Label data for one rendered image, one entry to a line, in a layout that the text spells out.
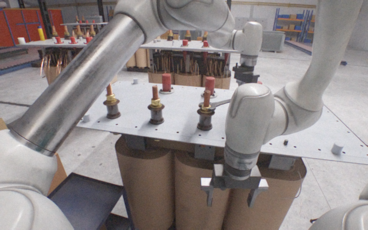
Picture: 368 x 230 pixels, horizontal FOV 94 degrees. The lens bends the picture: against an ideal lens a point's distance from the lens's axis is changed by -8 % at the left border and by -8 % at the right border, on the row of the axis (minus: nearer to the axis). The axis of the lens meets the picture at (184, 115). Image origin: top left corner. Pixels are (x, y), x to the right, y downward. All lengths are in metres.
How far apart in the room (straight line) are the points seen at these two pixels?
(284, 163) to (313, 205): 1.61
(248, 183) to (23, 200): 0.49
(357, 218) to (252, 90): 0.26
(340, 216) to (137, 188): 1.31
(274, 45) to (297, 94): 12.83
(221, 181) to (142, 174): 0.89
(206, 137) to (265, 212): 0.75
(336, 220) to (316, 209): 2.43
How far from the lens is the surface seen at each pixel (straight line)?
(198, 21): 0.50
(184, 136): 0.93
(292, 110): 0.50
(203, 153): 1.14
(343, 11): 0.36
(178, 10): 0.47
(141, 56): 6.95
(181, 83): 2.68
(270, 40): 13.28
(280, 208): 1.45
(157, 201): 1.56
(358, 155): 1.15
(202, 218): 1.57
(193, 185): 1.30
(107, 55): 0.48
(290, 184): 1.29
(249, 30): 1.00
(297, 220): 2.54
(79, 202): 1.40
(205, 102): 0.93
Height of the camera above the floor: 1.89
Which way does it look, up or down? 28 degrees down
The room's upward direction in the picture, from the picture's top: 1 degrees clockwise
